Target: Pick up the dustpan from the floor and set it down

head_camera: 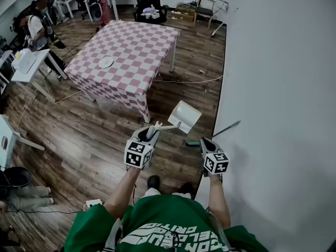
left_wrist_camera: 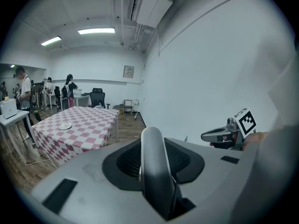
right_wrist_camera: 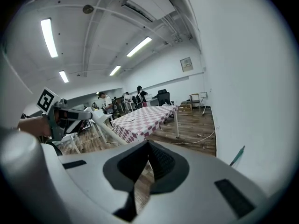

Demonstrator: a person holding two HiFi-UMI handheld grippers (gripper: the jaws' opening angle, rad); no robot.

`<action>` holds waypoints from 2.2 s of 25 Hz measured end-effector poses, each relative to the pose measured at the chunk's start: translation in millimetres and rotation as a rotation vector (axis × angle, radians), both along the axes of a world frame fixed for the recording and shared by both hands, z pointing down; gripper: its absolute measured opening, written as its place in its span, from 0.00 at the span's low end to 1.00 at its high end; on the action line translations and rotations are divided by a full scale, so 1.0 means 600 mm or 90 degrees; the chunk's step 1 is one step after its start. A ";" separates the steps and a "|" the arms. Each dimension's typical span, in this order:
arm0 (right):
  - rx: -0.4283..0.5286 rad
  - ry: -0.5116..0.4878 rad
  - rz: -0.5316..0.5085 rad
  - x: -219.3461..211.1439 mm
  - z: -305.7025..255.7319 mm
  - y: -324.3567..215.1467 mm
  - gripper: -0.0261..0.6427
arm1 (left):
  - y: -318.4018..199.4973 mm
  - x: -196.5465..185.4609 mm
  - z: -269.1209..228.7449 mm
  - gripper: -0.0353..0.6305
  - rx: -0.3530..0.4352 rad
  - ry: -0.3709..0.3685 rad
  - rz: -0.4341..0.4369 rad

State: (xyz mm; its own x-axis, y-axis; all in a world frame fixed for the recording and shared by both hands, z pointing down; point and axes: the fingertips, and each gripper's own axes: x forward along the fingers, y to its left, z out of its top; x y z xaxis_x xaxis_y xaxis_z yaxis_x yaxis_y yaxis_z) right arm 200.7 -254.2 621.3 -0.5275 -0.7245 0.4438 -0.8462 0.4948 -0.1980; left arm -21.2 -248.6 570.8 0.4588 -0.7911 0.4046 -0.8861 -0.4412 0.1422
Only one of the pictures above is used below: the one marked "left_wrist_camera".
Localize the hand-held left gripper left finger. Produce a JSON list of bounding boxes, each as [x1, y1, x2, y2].
[[31, 140, 164, 224]]

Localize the ceiling light bar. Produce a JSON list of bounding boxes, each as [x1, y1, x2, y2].
[[41, 36, 62, 47], [78, 28, 115, 35]]

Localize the ceiling air conditioner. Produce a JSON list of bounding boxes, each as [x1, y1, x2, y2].
[[127, 0, 175, 29]]

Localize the black headrest office chair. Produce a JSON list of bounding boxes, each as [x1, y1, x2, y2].
[[89, 87, 111, 109]]

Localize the ceiling pipes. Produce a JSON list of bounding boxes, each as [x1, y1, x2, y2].
[[120, 23, 160, 54]]

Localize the wooden chair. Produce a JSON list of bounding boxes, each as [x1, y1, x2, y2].
[[123, 99, 135, 116]]

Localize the white desk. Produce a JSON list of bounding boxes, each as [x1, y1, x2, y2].
[[72, 93, 91, 108], [48, 92, 62, 109], [0, 110, 36, 164]]

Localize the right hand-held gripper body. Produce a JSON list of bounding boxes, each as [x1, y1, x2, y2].
[[209, 107, 257, 151]]

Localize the red white checkered tablecloth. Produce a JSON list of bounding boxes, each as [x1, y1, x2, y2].
[[31, 105, 120, 166]]

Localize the person's right hand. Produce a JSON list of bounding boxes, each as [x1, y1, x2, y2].
[[242, 131, 266, 152]]

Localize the white appliance box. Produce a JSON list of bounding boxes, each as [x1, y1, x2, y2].
[[0, 99, 18, 119]]

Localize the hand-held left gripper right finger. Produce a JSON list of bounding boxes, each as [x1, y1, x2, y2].
[[164, 137, 246, 224]]

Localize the beige floor cable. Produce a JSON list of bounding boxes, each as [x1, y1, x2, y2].
[[25, 159, 51, 166]]

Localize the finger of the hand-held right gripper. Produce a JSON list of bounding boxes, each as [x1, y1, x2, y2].
[[201, 127, 228, 143]]

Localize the grey wall panel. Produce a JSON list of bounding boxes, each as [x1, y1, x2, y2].
[[123, 65, 135, 78]]

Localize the white plate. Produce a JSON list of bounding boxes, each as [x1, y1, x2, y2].
[[58, 122, 73, 131]]

